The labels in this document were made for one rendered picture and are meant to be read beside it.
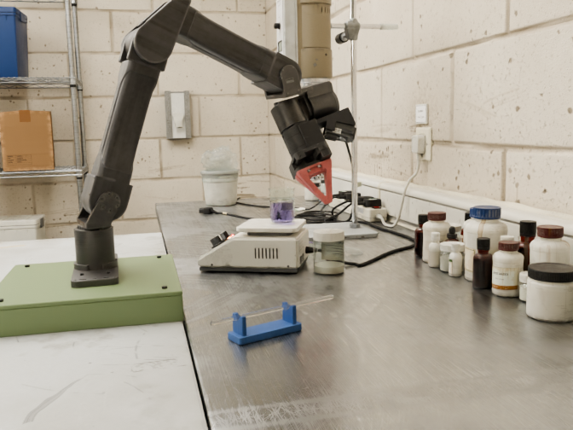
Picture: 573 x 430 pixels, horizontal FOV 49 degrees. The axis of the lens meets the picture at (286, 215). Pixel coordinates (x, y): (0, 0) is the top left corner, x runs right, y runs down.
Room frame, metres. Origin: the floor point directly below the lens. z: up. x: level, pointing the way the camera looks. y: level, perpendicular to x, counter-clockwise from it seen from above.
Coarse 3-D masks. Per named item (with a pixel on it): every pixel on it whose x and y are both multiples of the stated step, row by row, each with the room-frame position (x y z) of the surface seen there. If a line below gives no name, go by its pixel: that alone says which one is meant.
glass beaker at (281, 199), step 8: (288, 184) 1.26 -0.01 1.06; (272, 192) 1.22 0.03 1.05; (280, 192) 1.21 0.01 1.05; (288, 192) 1.21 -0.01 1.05; (272, 200) 1.22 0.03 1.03; (280, 200) 1.21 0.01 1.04; (288, 200) 1.22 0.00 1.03; (272, 208) 1.22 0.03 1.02; (280, 208) 1.21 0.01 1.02; (288, 208) 1.22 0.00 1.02; (272, 216) 1.22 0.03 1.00; (280, 216) 1.21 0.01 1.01; (288, 216) 1.21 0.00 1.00; (280, 224) 1.21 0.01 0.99
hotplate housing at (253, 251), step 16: (240, 240) 1.19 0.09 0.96; (256, 240) 1.18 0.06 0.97; (272, 240) 1.18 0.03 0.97; (288, 240) 1.17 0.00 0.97; (304, 240) 1.24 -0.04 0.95; (208, 256) 1.20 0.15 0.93; (224, 256) 1.19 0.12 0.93; (240, 256) 1.19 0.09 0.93; (256, 256) 1.18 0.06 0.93; (272, 256) 1.17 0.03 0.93; (288, 256) 1.17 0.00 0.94; (304, 256) 1.24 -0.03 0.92; (288, 272) 1.18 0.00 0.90
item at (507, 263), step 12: (504, 252) 0.99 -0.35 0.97; (516, 252) 0.99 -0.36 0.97; (504, 264) 0.98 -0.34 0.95; (516, 264) 0.98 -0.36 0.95; (492, 276) 1.00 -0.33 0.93; (504, 276) 0.98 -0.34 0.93; (516, 276) 0.98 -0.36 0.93; (492, 288) 1.00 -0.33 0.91; (504, 288) 0.98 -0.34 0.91; (516, 288) 0.98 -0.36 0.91
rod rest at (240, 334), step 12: (288, 312) 0.84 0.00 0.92; (240, 324) 0.79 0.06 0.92; (264, 324) 0.84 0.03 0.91; (276, 324) 0.84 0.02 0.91; (288, 324) 0.84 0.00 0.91; (300, 324) 0.84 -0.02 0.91; (228, 336) 0.81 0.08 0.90; (240, 336) 0.79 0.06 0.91; (252, 336) 0.79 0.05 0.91; (264, 336) 0.80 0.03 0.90
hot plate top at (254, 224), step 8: (240, 224) 1.23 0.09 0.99; (248, 224) 1.23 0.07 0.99; (256, 224) 1.22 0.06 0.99; (264, 224) 1.22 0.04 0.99; (272, 224) 1.22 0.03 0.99; (288, 224) 1.21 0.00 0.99; (296, 224) 1.21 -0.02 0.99; (272, 232) 1.18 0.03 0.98; (280, 232) 1.18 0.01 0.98; (288, 232) 1.17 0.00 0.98
